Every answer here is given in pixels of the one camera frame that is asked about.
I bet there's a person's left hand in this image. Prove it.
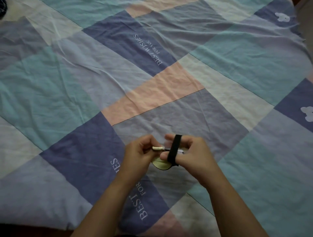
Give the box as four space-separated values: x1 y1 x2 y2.
121 135 162 183

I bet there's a person's right hand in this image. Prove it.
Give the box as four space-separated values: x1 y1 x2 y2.
160 134 221 189

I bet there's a small tool cream handle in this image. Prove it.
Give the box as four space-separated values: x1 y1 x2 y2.
152 146 184 154

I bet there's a person's left forearm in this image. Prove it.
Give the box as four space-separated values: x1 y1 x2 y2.
70 171 148 237

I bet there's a person's right forearm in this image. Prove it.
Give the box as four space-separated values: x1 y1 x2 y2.
196 179 270 237

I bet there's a patchwork pastel bed sheet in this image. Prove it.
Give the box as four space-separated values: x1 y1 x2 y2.
0 0 313 237

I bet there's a dark cloth item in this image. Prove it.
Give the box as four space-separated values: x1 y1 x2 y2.
0 0 12 21

